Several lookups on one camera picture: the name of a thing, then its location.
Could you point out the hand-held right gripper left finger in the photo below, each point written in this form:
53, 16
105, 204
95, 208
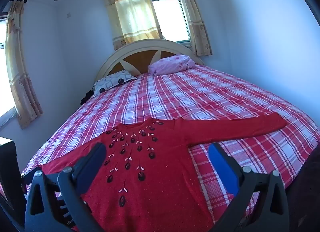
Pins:
96, 158

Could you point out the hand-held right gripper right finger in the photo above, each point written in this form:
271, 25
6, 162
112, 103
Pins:
222, 169

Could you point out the red knit sweater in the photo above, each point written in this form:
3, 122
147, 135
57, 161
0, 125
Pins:
155, 179

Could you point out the dark cloth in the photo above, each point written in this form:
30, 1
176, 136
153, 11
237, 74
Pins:
86, 97

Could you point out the grey patterned pillow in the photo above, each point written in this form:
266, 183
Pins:
112, 82

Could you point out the bed with red plaid sheet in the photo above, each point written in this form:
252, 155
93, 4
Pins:
200, 92

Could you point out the cream wooden headboard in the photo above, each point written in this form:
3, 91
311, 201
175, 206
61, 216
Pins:
117, 58

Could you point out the yellow patterned curtain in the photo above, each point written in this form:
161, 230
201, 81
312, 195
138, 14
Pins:
130, 12
21, 72
193, 14

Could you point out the pink floral pillow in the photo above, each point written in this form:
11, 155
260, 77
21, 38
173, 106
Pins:
172, 64

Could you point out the dark curtain rod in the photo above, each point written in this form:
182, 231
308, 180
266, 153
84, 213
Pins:
18, 0

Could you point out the window with grey frame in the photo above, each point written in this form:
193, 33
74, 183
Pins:
170, 12
5, 72

